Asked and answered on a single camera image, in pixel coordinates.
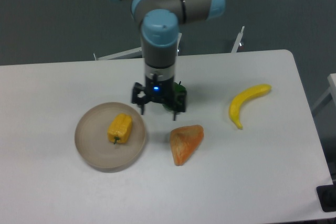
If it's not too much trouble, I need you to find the yellow banana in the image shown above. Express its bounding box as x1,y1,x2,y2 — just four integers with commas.
228,83,272,130

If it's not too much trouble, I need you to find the beige round plate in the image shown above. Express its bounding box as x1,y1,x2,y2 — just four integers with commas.
75,102,146,172

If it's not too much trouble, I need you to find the white metal frame bar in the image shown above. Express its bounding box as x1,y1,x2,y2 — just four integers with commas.
231,26,245,53

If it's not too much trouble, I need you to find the black device at table edge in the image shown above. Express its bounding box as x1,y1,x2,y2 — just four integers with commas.
316,185,335,212

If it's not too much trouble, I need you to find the white furniture edge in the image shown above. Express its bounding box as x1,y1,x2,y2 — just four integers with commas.
311,73,335,116

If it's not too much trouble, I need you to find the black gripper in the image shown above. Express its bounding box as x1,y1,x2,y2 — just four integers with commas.
131,77,187,121

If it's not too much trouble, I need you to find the green bell pepper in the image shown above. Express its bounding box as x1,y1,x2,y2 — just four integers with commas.
173,82,186,100

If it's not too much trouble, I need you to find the yellow bell pepper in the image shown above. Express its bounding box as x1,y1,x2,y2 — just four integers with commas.
107,113,132,144

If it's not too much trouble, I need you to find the orange triangular bread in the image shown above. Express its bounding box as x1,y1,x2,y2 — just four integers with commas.
170,125,204,166

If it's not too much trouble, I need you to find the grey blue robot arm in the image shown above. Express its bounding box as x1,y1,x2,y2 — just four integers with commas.
114,0,226,115

